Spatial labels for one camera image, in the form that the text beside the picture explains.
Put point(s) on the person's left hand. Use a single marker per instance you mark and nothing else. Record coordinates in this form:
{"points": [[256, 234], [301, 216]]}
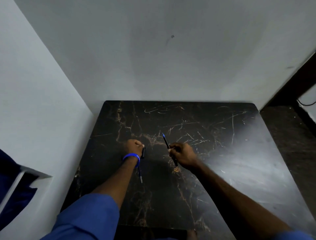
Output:
{"points": [[133, 147]]}

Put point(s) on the person's right hand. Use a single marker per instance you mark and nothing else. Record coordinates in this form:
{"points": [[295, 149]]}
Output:
{"points": [[185, 154]]}

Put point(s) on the person's right fingers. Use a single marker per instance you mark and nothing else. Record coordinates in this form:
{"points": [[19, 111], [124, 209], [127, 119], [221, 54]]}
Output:
{"points": [[174, 149]]}

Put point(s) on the person's left fingers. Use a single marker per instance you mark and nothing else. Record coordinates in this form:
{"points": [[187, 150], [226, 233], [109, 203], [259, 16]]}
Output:
{"points": [[141, 146]]}

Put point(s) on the black capped pen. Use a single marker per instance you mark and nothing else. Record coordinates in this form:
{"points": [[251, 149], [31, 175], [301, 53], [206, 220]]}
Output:
{"points": [[143, 152]]}

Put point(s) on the black pen with blue tip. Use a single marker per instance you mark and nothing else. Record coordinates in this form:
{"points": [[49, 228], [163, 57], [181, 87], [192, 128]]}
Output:
{"points": [[166, 141]]}

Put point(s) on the person's right forearm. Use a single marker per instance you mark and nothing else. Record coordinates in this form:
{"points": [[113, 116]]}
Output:
{"points": [[237, 200]]}

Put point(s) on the person's left forearm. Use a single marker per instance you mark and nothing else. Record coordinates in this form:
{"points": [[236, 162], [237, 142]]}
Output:
{"points": [[116, 181]]}

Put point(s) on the blue wristband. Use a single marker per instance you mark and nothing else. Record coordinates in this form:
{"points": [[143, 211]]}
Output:
{"points": [[130, 156]]}

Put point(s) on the blue shirt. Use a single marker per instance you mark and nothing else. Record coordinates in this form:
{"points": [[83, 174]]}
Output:
{"points": [[86, 217]]}

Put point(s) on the dark blue cloth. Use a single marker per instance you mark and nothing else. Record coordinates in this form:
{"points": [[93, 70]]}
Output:
{"points": [[13, 192]]}

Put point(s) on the white panel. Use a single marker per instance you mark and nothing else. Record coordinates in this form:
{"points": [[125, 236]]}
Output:
{"points": [[309, 95]]}

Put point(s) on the white metal frame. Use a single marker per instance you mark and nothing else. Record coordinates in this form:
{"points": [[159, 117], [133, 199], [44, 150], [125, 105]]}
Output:
{"points": [[14, 184]]}

